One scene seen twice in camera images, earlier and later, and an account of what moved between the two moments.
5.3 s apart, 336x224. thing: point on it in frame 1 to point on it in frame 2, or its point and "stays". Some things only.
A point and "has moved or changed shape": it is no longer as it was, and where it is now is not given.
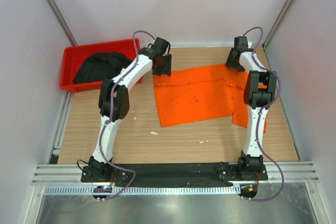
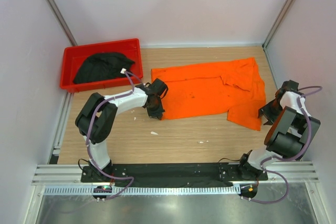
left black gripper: [166, 70] to [158, 113]
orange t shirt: [201, 93] has moved or changed shape
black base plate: [208, 172] stays
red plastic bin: [71, 57] stays
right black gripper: [229, 63] to [265, 111]
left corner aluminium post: [54, 7] stays
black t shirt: [100, 67] stays
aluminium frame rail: [52, 174] stays
